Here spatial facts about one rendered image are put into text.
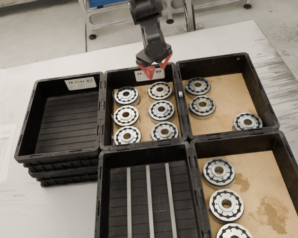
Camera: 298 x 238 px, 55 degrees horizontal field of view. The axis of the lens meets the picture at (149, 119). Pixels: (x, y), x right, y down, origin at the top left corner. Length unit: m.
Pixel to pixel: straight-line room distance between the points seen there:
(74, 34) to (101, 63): 1.68
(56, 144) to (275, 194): 0.80
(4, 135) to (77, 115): 0.42
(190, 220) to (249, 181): 0.23
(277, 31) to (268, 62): 1.49
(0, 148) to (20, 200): 0.31
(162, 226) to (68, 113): 0.62
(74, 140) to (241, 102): 0.68
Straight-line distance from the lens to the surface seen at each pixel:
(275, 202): 0.99
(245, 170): 1.02
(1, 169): 1.40
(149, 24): 0.80
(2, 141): 1.50
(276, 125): 1.02
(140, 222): 0.94
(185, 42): 1.70
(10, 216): 1.27
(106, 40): 3.07
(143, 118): 1.15
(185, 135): 0.96
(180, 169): 1.01
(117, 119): 1.13
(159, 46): 0.79
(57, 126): 1.23
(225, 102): 1.19
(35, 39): 3.45
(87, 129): 1.18
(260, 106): 1.13
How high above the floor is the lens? 1.71
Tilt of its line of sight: 51 degrees down
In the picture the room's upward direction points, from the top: 11 degrees counter-clockwise
